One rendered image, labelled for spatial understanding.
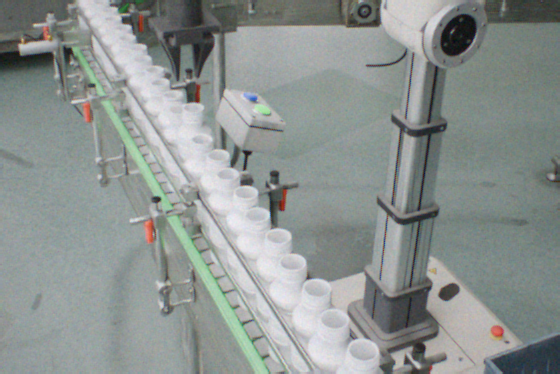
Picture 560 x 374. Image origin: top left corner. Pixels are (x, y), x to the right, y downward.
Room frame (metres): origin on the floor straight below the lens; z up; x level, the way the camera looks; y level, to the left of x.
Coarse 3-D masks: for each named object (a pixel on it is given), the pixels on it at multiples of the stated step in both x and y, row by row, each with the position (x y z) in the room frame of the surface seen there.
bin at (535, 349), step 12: (552, 336) 0.91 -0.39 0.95; (516, 348) 0.88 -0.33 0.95; (528, 348) 0.89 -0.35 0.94; (540, 348) 0.90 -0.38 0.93; (552, 348) 0.91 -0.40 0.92; (492, 360) 0.86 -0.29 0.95; (504, 360) 0.87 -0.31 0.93; (516, 360) 0.88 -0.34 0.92; (528, 360) 0.89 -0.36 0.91; (540, 360) 0.91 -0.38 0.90; (552, 360) 0.92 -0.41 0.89; (492, 372) 0.83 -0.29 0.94; (504, 372) 0.87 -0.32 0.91; (516, 372) 0.88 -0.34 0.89; (528, 372) 0.90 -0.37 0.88; (540, 372) 0.91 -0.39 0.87; (552, 372) 0.92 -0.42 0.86
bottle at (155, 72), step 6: (156, 66) 1.39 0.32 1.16; (150, 72) 1.37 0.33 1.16; (156, 72) 1.37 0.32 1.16; (162, 72) 1.37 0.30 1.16; (150, 78) 1.36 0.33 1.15; (156, 78) 1.36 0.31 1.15; (162, 78) 1.37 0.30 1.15; (150, 84) 1.36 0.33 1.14; (144, 90) 1.36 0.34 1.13; (144, 96) 1.35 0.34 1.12; (150, 96) 1.35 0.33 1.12; (144, 102) 1.35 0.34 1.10; (144, 114) 1.35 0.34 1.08; (144, 120) 1.36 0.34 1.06; (144, 126) 1.36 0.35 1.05; (144, 132) 1.36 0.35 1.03
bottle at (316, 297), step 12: (312, 288) 0.76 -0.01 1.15; (324, 288) 0.76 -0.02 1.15; (312, 300) 0.73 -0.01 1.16; (324, 300) 0.73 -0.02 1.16; (300, 312) 0.74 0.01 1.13; (312, 312) 0.73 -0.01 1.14; (300, 324) 0.72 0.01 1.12; (312, 324) 0.72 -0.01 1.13; (300, 336) 0.72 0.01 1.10; (312, 336) 0.72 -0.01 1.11; (300, 360) 0.72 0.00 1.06; (300, 372) 0.72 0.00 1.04
